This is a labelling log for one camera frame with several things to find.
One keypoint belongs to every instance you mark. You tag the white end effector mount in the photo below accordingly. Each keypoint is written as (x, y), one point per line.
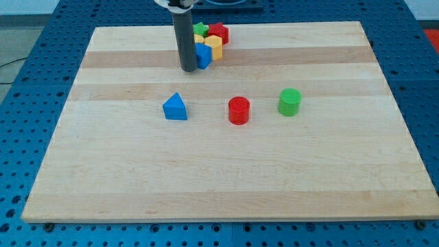
(176, 6)

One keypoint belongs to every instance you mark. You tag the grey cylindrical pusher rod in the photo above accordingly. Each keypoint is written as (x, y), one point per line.
(183, 28)

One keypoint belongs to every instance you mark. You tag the blue triangle block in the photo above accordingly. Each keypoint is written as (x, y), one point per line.
(174, 108)

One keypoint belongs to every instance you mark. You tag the green star block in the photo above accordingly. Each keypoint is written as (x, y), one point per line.
(201, 29)

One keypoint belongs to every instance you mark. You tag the yellow block behind rod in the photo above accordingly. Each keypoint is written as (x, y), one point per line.
(199, 39)

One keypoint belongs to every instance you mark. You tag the red star block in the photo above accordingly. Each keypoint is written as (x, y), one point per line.
(218, 29)

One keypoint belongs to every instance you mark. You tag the blue cube block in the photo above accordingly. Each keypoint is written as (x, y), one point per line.
(203, 55)

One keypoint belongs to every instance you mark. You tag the yellow pentagon block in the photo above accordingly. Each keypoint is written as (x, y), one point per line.
(216, 45)

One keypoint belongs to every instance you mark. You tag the red cylinder block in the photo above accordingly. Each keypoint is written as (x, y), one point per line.
(238, 110)

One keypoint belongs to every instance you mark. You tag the green cylinder block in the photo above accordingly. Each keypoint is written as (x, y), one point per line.
(289, 102)

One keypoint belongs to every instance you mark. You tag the wooden board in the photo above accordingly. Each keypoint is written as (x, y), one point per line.
(346, 155)

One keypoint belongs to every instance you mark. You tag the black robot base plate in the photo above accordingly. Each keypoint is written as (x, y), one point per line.
(229, 5)

